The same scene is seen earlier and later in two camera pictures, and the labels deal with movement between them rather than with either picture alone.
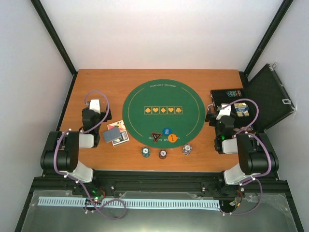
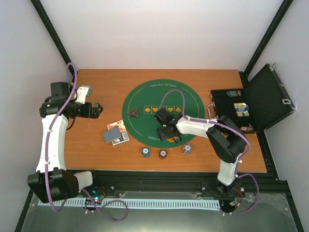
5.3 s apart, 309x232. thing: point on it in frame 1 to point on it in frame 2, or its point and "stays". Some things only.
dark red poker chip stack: [162, 153] stays
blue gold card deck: [242, 109] stays
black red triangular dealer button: [156, 136] to [134, 112]
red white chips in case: [239, 129] stays
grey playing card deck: [112, 134] stays
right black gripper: [212, 116] to [162, 136]
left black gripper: [103, 113] to [95, 114]
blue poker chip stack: [146, 152] stays
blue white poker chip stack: [186, 149] stays
